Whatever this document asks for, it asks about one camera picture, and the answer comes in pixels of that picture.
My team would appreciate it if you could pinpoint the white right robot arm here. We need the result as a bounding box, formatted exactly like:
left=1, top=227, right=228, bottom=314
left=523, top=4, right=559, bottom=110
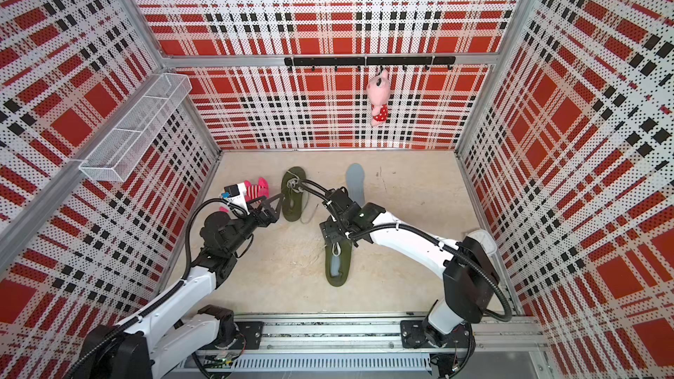
left=317, top=188, right=514, bottom=341

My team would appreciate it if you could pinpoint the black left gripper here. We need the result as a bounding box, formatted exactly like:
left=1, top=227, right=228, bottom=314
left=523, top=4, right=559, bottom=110
left=225, top=194, right=284, bottom=254

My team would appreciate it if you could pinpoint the light blue insole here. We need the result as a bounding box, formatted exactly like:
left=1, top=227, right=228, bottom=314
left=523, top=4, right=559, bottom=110
left=346, top=163, right=366, bottom=207

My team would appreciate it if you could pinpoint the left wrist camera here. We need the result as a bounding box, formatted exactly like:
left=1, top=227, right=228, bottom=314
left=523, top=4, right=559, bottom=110
left=219, top=182, right=249, bottom=213

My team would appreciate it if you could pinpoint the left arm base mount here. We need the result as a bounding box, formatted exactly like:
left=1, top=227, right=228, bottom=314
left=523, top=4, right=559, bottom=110
left=206, top=320, right=264, bottom=350

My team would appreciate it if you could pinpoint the black hook rail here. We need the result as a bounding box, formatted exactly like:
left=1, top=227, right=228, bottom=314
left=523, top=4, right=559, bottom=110
left=284, top=55, right=456, bottom=70

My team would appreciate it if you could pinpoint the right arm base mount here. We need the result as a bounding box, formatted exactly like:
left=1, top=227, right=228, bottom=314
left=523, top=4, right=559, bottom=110
left=400, top=319, right=474, bottom=351

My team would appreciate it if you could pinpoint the white penguin plush toy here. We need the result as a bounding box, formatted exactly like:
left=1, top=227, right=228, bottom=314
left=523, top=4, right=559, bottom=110
left=231, top=177, right=270, bottom=216

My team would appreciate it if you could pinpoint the pink hanging plush toy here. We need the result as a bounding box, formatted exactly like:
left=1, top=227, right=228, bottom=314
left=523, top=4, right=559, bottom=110
left=366, top=69, right=391, bottom=126

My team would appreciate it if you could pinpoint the white wire mesh basket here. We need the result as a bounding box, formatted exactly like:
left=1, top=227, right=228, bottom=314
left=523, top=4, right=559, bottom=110
left=79, top=73, right=191, bottom=182

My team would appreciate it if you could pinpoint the green shoe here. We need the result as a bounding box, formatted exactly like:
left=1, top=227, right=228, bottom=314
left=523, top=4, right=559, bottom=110
left=324, top=234, right=353, bottom=287
left=281, top=167, right=306, bottom=222

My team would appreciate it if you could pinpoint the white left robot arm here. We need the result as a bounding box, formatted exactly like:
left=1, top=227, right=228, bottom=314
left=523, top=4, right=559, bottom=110
left=66, top=194, right=284, bottom=378

